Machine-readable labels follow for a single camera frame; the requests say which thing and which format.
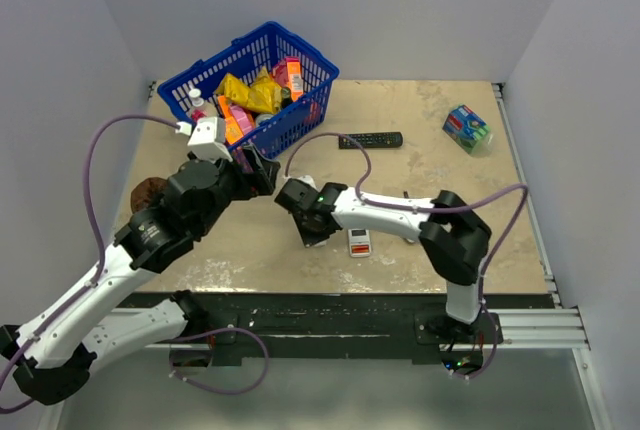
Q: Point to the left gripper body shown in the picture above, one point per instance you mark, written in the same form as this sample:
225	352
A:
248	184

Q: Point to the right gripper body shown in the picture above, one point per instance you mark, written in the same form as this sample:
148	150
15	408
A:
309	232

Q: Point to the white red remote control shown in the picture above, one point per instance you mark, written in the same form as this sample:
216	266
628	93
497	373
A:
359	243

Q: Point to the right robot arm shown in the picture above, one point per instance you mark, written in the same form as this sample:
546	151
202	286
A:
454	238

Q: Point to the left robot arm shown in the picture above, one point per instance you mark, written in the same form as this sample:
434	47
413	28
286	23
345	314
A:
53	356

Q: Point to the black TV remote control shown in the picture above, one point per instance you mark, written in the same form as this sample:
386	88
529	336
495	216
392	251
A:
374	140

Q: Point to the small orange box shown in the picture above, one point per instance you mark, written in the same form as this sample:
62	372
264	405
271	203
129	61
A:
233	131

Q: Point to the yellow snack bag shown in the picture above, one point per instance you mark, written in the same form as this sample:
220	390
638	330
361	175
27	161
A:
263	96

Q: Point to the white cap bottle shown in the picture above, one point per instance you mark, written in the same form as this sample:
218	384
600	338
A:
200	108

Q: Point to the blue plastic shopping basket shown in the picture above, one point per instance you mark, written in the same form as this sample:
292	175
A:
264	46

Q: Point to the orange pink box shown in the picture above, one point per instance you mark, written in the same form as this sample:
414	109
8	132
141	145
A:
288	74

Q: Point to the brown crumpled cloth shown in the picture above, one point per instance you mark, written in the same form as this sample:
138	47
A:
143	194

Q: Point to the blue green sponge pack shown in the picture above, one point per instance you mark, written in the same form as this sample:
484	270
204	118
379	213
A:
469	131

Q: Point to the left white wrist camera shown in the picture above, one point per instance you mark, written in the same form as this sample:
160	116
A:
206	139

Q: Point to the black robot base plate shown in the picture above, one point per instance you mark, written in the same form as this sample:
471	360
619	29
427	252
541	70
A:
314	326

